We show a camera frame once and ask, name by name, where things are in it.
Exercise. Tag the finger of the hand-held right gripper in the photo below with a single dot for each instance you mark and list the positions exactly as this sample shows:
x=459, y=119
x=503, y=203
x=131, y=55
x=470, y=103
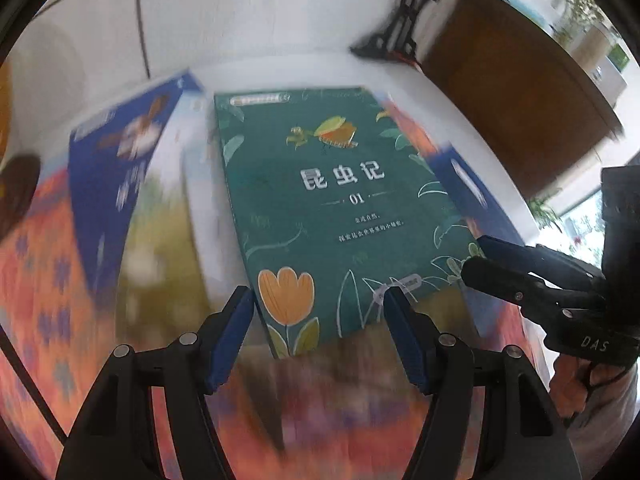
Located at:
x=545, y=260
x=500, y=280

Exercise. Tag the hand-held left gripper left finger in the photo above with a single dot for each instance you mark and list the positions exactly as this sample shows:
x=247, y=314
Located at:
x=230, y=342

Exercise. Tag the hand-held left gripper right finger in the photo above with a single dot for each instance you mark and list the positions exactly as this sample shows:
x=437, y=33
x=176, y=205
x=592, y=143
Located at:
x=406, y=345

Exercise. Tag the navy blue deer cover book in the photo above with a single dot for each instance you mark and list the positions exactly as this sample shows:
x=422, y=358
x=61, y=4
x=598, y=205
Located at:
x=465, y=185

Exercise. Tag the dark green tulip cover book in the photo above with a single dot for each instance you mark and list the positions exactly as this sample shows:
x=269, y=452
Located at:
x=325, y=210

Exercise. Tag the blue eagle cover book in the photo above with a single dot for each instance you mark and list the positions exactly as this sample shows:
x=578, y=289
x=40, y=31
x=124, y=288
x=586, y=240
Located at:
x=115, y=175

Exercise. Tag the person's right forearm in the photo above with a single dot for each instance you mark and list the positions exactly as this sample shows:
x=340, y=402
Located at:
x=610, y=410

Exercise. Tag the person's right hand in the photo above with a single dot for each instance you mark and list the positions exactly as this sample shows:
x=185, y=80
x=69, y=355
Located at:
x=567, y=385

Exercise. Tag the green spider plant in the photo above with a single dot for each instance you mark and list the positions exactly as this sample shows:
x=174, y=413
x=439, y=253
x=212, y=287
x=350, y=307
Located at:
x=545, y=210

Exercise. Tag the white nature scene book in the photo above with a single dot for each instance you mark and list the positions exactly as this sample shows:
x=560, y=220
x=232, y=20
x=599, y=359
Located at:
x=170, y=240

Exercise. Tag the brown wooden cabinet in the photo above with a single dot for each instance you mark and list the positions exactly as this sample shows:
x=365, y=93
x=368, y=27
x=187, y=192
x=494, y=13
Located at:
x=500, y=85

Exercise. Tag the orange floral cloth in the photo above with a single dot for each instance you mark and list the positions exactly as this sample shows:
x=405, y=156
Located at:
x=50, y=310

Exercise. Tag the white appliance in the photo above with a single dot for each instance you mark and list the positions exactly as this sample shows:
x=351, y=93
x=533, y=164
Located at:
x=605, y=70

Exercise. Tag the antique yellow globe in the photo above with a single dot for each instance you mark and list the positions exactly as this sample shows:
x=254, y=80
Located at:
x=20, y=195

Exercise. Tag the tall leafy potted plant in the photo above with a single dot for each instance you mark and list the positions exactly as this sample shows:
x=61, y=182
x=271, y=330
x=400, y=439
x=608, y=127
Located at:
x=580, y=5

